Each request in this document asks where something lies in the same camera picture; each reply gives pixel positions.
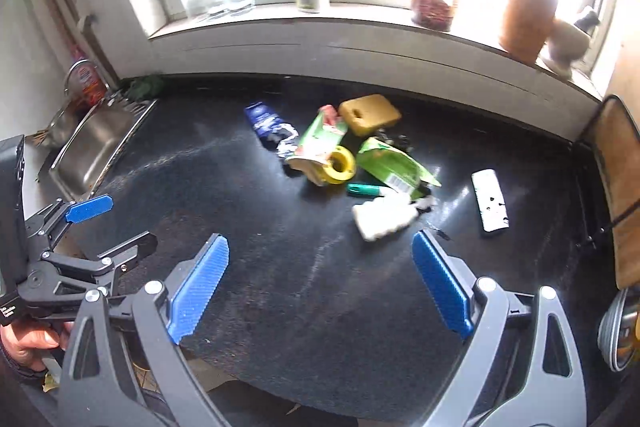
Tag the person's left hand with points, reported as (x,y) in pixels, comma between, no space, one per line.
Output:
(27,342)

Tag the white ceramic vase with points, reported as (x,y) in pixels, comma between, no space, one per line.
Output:
(565,47)

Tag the red labelled bottle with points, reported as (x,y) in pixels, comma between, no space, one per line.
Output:
(85,84)

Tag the container of red-brown bits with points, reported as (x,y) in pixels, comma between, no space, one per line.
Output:
(432,12)

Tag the steel sink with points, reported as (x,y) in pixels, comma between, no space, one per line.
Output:
(95,142)

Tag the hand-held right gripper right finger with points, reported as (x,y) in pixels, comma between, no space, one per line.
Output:
(442,287)

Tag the green bag white label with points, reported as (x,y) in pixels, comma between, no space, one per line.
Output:
(390,162)

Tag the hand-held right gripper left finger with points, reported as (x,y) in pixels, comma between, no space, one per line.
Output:
(200,287)

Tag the green snack bag red print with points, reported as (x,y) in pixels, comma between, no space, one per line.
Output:
(315,142)

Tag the white flat pack black spots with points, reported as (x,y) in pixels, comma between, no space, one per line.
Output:
(490,202)

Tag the black binder clips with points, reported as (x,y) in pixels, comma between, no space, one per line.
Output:
(395,141)

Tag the grey metal bowl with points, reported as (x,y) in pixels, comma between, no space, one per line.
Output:
(620,332)

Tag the green rag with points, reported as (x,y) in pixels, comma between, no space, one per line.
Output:
(145,87)

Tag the green marker pen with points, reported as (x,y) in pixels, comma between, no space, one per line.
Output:
(367,191)

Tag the yellow sponge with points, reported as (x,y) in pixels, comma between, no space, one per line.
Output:
(370,114)

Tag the steel faucet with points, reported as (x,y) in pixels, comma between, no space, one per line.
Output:
(80,61)

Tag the wooden board black frame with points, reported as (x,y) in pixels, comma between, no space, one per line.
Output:
(620,192)

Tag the terracotta pot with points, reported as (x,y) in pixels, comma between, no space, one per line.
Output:
(527,22)

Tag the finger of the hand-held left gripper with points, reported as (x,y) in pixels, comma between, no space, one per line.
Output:
(90,208)
(127,252)

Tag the white crumpled wrapper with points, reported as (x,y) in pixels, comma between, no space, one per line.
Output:
(380,217)

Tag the blue crumpled wrapper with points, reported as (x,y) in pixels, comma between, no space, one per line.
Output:
(262,119)

